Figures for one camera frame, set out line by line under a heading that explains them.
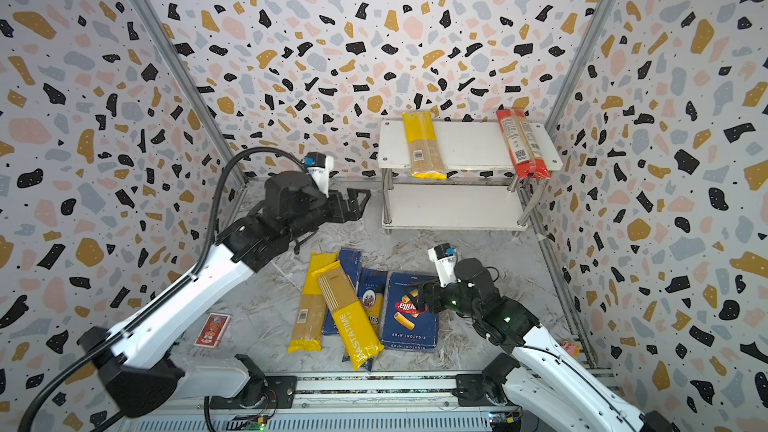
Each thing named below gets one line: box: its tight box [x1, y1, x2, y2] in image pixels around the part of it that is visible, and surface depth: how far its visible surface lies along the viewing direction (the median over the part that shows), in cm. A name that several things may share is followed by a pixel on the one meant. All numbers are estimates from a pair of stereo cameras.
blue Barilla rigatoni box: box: [381, 272, 438, 351], surface depth 81 cm
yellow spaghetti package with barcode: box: [402, 111, 448, 179], surface depth 80 cm
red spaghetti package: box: [496, 109, 552, 180], surface depth 81 cm
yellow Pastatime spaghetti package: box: [311, 260, 384, 370], surface depth 83 cm
